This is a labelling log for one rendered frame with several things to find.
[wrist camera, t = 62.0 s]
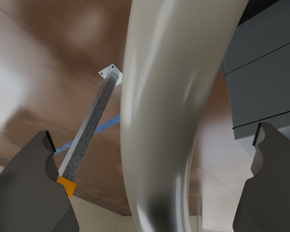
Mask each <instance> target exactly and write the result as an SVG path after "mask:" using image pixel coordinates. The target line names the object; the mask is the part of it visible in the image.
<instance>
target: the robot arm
mask: <svg viewBox="0 0 290 232"><path fill-rule="evenodd" d="M252 145H253V146H255V149H256V152H255V156H254V159H253V162H252V165H251V168H250V169H251V172H252V174H253V177H252V178H250V179H248V180H246V182H245V184H244V188H243V191H242V194H241V197H240V200H239V203H238V207H237V211H236V214H235V217H234V221H233V224H232V227H233V230H234V232H290V140H289V139H288V138H287V137H285V136H284V135H283V134H282V133H281V132H279V131H278V130H277V129H276V128H275V127H274V126H273V125H271V124H270V123H268V122H263V123H262V122H259V124H258V127H257V131H256V134H255V138H254V141H253V144H252ZM55 152H56V149H55V147H54V144H53V141H52V138H51V136H50V133H49V130H46V131H39V132H38V133H37V134H36V135H35V136H34V137H33V138H32V139H31V140H30V141H29V142H28V143H27V144H26V145H25V146H24V147H23V148H22V149H21V150H20V151H19V152H18V153H17V154H16V155H15V156H14V157H13V158H12V160H11V161H10V162H9V163H8V164H7V165H6V166H5V168H4V169H3V170H2V171H1V173H0V232H79V229H80V228H79V224H78V221H77V219H76V216H75V213H74V210H73V207H72V205H71V202H70V200H69V197H68V195H67V192H66V190H65V187H64V186H63V185H62V184H60V183H58V182H57V180H58V177H59V172H58V169H57V167H56V164H55V162H54V159H53V155H54V153H55Z"/></svg>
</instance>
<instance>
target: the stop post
mask: <svg viewBox="0 0 290 232"><path fill-rule="evenodd" d="M98 73H99V74H100V75H101V76H102V77H103V78H104V79H105V80H104V82H103V84H102V86H101V88H100V90H99V92H98V94H97V96H96V98H95V100H94V102H93V104H92V106H91V108H90V110H89V111H88V113H87V115H86V117H85V119H84V121H83V123H82V125H81V127H80V129H79V131H78V133H77V135H76V137H75V139H74V141H73V143H72V145H71V147H70V149H69V151H68V153H67V155H66V157H65V159H64V161H63V162H62V164H61V166H60V168H59V170H58V172H59V177H58V180H57V182H58V183H60V184H62V185H63V186H64V187H65V190H66V192H67V195H68V197H71V196H72V194H73V192H74V189H75V187H76V183H74V182H73V180H74V178H75V175H76V173H77V171H78V169H79V166H80V164H81V162H82V160H83V158H84V155H85V153H86V151H87V148H88V146H89V144H90V142H91V139H92V137H93V135H94V132H95V130H96V128H97V125H98V123H99V121H100V119H101V116H102V114H103V112H104V110H105V108H106V105H107V103H108V101H109V98H110V96H111V94H112V91H113V89H114V87H115V86H116V85H118V84H120V83H122V72H121V71H120V70H119V69H118V68H117V67H116V66H115V64H114V63H112V64H110V65H109V66H107V67H106V68H104V69H103V70H101V71H100V72H98Z"/></svg>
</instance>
